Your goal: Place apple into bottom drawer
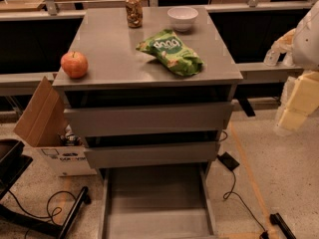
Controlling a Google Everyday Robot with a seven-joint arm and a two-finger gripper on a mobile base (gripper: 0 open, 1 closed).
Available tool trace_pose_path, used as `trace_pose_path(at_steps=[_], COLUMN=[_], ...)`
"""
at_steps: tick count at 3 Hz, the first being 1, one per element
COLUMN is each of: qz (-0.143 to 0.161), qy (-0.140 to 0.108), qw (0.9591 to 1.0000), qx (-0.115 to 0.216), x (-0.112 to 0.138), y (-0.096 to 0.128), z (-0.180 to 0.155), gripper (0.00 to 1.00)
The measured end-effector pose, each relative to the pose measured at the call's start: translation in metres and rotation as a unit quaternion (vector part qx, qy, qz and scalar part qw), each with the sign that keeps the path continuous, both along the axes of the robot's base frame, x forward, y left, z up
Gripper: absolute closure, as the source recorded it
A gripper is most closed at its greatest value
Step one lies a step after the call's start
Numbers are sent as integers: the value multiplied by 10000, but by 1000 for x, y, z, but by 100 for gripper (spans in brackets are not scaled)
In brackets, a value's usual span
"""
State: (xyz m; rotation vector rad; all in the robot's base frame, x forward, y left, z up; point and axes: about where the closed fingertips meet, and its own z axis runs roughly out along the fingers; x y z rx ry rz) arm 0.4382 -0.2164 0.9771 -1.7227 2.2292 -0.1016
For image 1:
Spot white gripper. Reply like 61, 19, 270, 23
271, 29, 319, 131

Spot red apple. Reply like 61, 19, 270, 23
61, 52, 89, 79

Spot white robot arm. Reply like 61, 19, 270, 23
271, 1, 319, 131

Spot grey top drawer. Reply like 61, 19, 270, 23
65, 102, 232, 137

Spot grey middle drawer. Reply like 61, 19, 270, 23
85, 141, 219, 168

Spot grey drawer cabinet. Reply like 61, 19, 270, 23
52, 5, 244, 239

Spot grey open bottom drawer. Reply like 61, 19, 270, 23
98, 163, 217, 239

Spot right sanitizer pump bottle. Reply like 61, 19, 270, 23
283, 52, 294, 67

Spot sanitizer pump bottle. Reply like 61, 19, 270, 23
283, 52, 294, 67
263, 49, 280, 67

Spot left sanitizer pump bottle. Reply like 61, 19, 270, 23
263, 49, 280, 67

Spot black power adapter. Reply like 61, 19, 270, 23
217, 152, 239, 171

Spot black bar on floor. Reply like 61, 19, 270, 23
269, 213, 296, 239

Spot green chip bag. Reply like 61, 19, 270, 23
136, 29, 204, 77

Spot white bowl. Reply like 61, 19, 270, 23
167, 6, 198, 32

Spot patterned drink can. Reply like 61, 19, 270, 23
126, 0, 143, 28

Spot cardboard box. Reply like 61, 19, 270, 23
14, 77, 96, 176

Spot black chair base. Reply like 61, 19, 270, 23
0, 138, 92, 239

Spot black adapter cable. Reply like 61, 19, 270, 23
222, 169, 270, 239

